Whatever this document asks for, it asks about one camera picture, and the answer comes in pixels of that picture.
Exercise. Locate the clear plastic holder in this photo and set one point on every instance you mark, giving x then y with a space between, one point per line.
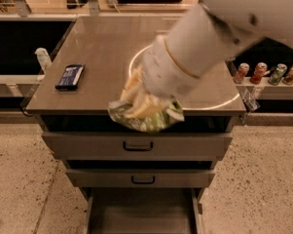
247 98

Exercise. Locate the drawer with handle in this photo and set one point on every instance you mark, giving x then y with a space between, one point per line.
137 146
140 179

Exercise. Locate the grey drawer cabinet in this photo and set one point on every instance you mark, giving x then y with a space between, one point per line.
109 48

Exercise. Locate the brown soda can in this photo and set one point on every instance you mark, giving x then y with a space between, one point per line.
288 79

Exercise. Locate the top drawer with handle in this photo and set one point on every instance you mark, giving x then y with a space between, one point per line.
137 146

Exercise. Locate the open bottom drawer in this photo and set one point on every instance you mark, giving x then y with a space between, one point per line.
143 211

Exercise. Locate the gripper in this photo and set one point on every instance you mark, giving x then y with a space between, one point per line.
164 70

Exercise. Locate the pale green spray bottle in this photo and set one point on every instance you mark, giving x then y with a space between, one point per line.
43 58

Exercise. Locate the red soda can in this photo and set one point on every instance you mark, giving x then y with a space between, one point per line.
259 71
243 69

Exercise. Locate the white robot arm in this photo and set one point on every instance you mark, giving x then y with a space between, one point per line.
212 31

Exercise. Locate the green jalapeno chip bag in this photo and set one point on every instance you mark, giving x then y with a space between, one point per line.
171 114

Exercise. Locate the dark blue snack bar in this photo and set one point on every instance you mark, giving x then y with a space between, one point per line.
70 78

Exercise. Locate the red soda can right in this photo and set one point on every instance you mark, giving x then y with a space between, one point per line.
259 71

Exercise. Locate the green soda can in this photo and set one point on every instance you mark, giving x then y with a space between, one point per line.
277 74

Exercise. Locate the red soda can left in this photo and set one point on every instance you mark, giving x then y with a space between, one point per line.
243 69

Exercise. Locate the middle drawer with handle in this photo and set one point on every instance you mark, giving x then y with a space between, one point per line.
140 179

